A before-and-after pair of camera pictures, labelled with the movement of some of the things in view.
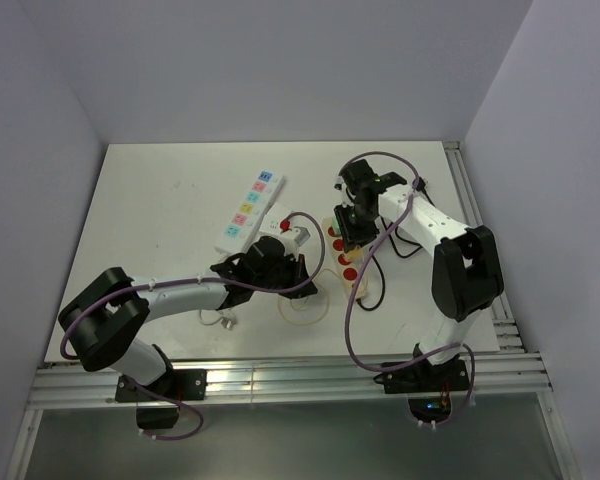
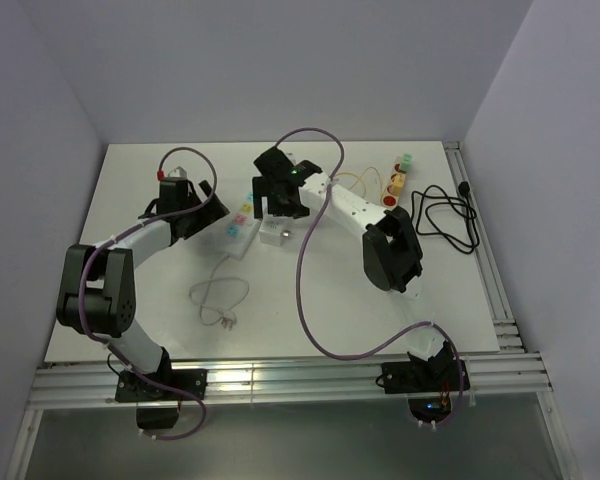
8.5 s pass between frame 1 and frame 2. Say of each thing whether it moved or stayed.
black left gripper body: moved
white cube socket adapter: stayed
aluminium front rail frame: stayed
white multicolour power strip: stayed
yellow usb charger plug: moved
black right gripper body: moved
